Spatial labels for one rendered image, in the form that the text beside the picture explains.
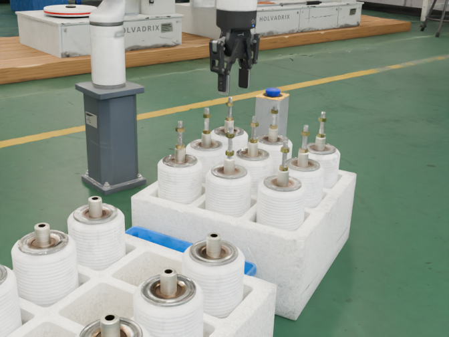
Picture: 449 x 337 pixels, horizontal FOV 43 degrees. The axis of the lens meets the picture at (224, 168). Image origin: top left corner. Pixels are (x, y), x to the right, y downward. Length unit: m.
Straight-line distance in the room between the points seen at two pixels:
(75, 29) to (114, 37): 1.64
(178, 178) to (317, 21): 3.41
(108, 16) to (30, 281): 0.87
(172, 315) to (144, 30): 2.81
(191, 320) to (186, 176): 0.47
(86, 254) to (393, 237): 0.84
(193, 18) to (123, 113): 2.47
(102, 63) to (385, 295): 0.94
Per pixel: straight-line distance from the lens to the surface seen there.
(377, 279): 1.33
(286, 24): 4.23
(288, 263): 1.10
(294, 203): 1.09
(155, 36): 3.49
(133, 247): 1.04
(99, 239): 0.97
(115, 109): 1.61
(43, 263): 0.89
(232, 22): 1.04
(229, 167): 1.15
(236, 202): 1.14
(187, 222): 1.16
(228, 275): 0.84
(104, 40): 1.59
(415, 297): 1.30
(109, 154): 1.64
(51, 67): 3.11
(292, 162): 1.23
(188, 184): 1.19
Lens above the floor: 0.69
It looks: 22 degrees down
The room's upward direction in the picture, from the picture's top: 2 degrees clockwise
